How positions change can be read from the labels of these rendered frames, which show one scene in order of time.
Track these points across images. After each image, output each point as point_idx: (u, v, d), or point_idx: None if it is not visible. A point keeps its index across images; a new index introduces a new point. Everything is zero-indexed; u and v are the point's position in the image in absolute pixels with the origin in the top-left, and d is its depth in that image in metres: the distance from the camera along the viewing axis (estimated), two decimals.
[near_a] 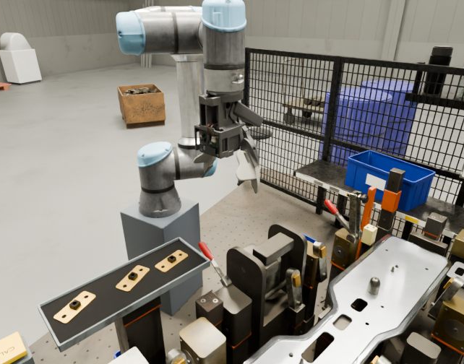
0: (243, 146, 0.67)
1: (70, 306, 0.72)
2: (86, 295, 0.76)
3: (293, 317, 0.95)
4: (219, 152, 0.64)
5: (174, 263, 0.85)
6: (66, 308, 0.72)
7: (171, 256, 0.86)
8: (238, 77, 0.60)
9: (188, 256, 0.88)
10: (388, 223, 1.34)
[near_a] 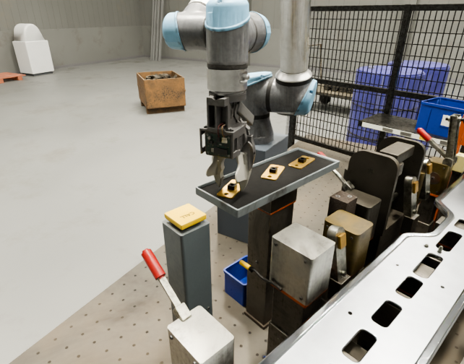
0: (244, 148, 0.69)
1: (229, 186, 0.75)
2: (236, 181, 0.78)
3: (407, 225, 0.98)
4: (230, 153, 0.64)
5: (306, 163, 0.88)
6: (225, 189, 0.75)
7: (301, 157, 0.89)
8: (246, 76, 0.61)
9: (314, 159, 0.91)
10: None
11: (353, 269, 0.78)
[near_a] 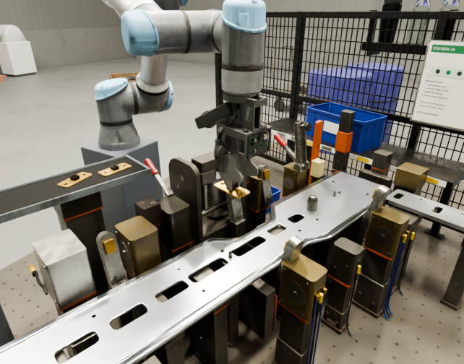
0: None
1: (233, 187, 0.75)
2: (220, 183, 0.78)
3: (233, 230, 1.01)
4: (267, 146, 0.68)
5: (116, 170, 0.91)
6: (231, 191, 0.74)
7: (114, 165, 0.92)
8: None
9: (131, 166, 0.94)
10: (342, 164, 1.40)
11: (139, 273, 0.81)
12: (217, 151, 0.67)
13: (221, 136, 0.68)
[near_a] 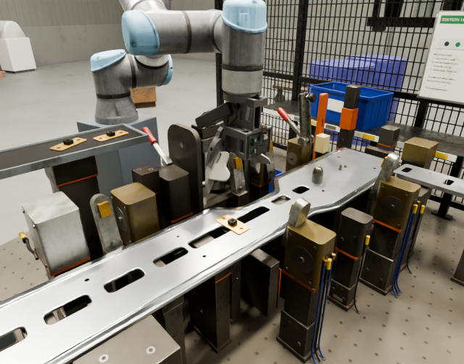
0: None
1: (233, 223, 0.79)
2: (221, 218, 0.82)
3: (235, 203, 0.96)
4: (267, 146, 0.68)
5: (113, 136, 0.87)
6: (232, 227, 0.78)
7: (110, 131, 0.88)
8: None
9: (128, 133, 0.90)
10: (347, 142, 1.36)
11: (135, 240, 0.77)
12: (215, 142, 0.66)
13: (222, 132, 0.68)
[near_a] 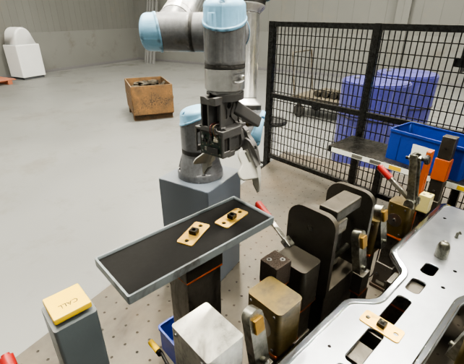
0: (243, 146, 0.68)
1: (385, 326, 0.70)
2: (365, 316, 0.73)
3: (357, 283, 0.88)
4: (221, 152, 0.64)
5: (235, 219, 0.78)
6: (384, 331, 0.70)
7: (231, 212, 0.79)
8: (240, 77, 0.61)
9: (248, 213, 0.81)
10: (439, 194, 1.27)
11: (279, 349, 0.68)
12: None
13: None
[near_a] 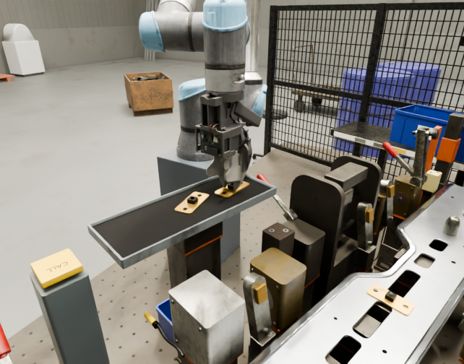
0: (240, 149, 0.69)
1: (394, 298, 0.67)
2: (373, 289, 0.69)
3: (363, 259, 0.84)
4: (221, 152, 0.64)
5: (236, 190, 0.74)
6: (394, 304, 0.66)
7: (232, 183, 0.76)
8: (240, 77, 0.61)
9: (249, 183, 0.77)
10: (444, 175, 1.23)
11: (282, 322, 0.64)
12: None
13: None
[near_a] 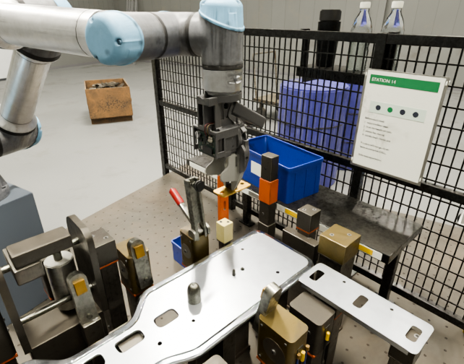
0: (238, 150, 0.68)
1: None
2: None
3: (84, 334, 0.75)
4: (215, 152, 0.64)
5: (235, 190, 0.74)
6: None
7: None
8: (235, 78, 0.60)
9: (250, 185, 0.77)
10: (267, 217, 1.14)
11: None
12: None
13: None
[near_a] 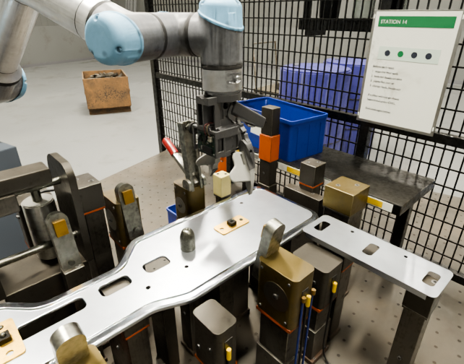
0: (240, 147, 0.67)
1: (2, 341, 0.50)
2: None
3: (65, 282, 0.68)
4: (215, 152, 0.64)
5: (234, 227, 0.79)
6: None
7: (231, 219, 0.80)
8: (235, 77, 0.60)
9: (248, 221, 0.81)
10: (268, 177, 1.07)
11: None
12: None
13: None
